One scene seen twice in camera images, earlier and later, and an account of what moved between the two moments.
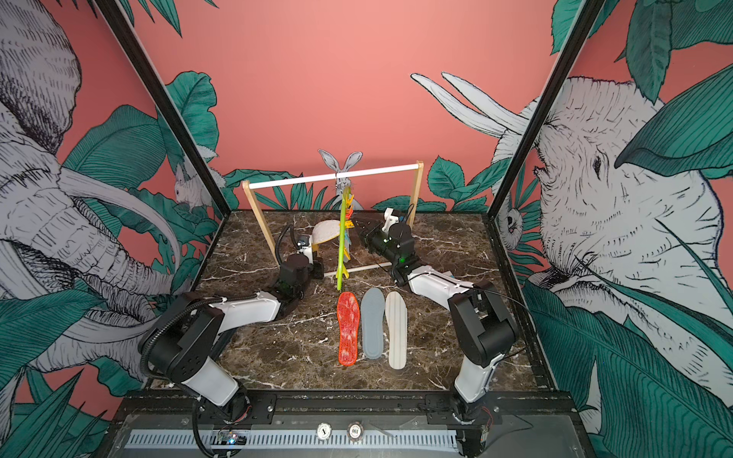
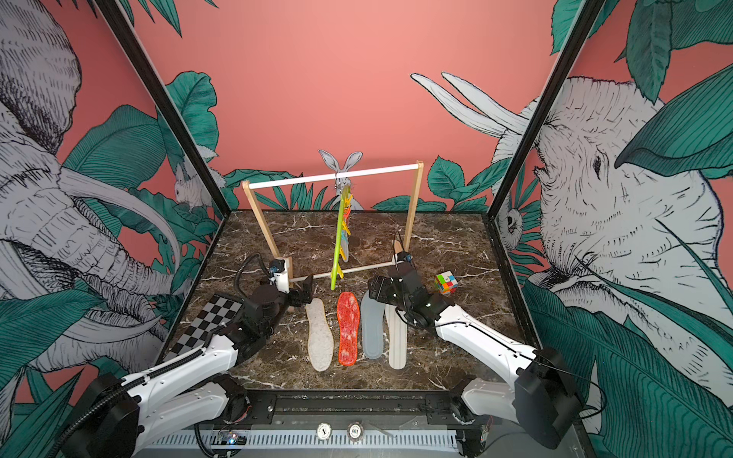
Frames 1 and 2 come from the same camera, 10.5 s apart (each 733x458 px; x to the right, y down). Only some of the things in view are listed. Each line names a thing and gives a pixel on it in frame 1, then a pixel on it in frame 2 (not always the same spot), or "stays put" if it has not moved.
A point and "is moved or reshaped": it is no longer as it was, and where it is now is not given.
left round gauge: (324, 430) stays put
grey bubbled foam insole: (372, 310) stays put
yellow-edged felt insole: (324, 230) → (320, 342)
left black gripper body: (315, 272) → (293, 299)
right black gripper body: (382, 243) → (389, 295)
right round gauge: (355, 430) stays put
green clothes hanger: (345, 224) is moved or reshaped
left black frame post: (168, 108) stays put
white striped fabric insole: (396, 317) stays put
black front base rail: (522, 414) stays put
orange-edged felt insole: (348, 319) stays put
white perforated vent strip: (296, 440) stays put
